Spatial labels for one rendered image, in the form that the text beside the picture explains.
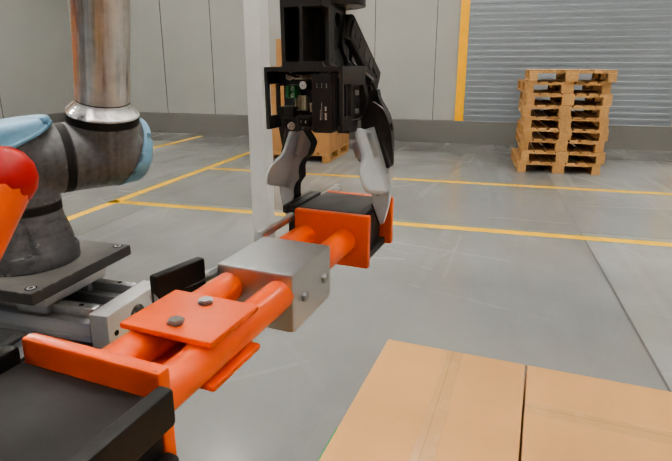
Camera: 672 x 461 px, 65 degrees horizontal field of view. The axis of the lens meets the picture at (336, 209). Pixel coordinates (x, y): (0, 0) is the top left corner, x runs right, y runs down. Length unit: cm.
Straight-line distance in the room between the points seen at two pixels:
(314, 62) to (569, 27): 943
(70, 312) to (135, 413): 69
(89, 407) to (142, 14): 1181
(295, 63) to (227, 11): 1061
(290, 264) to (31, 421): 20
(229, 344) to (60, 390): 9
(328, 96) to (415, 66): 949
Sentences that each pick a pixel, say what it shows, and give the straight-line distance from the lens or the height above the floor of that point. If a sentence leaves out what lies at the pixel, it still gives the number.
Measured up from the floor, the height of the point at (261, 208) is 37.
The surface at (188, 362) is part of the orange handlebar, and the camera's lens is 29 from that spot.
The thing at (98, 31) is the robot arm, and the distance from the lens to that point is 91.
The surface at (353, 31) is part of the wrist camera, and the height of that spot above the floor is 138.
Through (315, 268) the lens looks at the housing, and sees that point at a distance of 40.
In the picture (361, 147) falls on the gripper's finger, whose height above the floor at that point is 128.
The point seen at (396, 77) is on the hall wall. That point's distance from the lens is 997.
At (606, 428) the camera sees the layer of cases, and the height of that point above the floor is 54.
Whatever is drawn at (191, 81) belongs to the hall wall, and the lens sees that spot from 1143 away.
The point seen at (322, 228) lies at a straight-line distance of 49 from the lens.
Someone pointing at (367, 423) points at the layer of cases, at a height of 54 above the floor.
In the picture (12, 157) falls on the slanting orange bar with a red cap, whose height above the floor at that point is 132.
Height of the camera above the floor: 135
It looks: 15 degrees down
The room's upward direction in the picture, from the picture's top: straight up
